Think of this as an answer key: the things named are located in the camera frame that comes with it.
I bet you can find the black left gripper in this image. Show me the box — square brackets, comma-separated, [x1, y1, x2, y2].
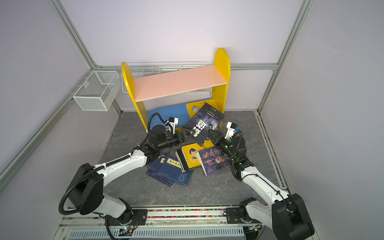
[157, 128, 196, 151]

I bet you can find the black wolf cover book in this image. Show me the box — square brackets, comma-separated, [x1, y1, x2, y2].
[183, 104, 226, 145]

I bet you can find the yellow cartoon cover book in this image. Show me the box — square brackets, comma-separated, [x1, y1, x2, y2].
[186, 99, 219, 118]

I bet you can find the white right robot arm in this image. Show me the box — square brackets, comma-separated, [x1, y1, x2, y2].
[209, 130, 315, 240]

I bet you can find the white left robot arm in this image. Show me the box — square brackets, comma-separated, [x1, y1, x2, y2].
[58, 125, 192, 225]

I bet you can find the purple portrait cover book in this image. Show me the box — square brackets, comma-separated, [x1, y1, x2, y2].
[197, 147, 229, 176]

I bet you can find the top dark blue booklet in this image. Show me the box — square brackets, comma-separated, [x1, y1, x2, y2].
[158, 156, 193, 187]

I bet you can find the dark blue booklet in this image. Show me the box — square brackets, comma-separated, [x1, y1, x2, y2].
[158, 156, 193, 187]
[146, 155, 174, 187]

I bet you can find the lower dark blue booklet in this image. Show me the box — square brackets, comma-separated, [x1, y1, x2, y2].
[146, 155, 174, 187]

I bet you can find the green circuit board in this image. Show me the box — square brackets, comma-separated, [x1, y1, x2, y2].
[119, 228, 133, 237]

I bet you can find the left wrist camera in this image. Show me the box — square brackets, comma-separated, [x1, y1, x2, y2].
[166, 117, 179, 134]

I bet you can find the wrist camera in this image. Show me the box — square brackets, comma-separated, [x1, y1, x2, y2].
[225, 122, 240, 140]
[166, 117, 179, 134]

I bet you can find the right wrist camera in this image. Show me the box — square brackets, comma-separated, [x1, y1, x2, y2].
[225, 122, 240, 140]

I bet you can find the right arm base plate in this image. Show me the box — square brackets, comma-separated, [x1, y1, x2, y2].
[223, 206, 249, 224]

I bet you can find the white mesh wire basket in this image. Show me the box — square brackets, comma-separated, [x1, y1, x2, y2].
[73, 71, 121, 112]

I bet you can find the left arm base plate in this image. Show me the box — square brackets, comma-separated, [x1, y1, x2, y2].
[107, 209, 148, 226]

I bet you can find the white slotted cable duct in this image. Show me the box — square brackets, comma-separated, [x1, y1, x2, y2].
[67, 227, 245, 240]

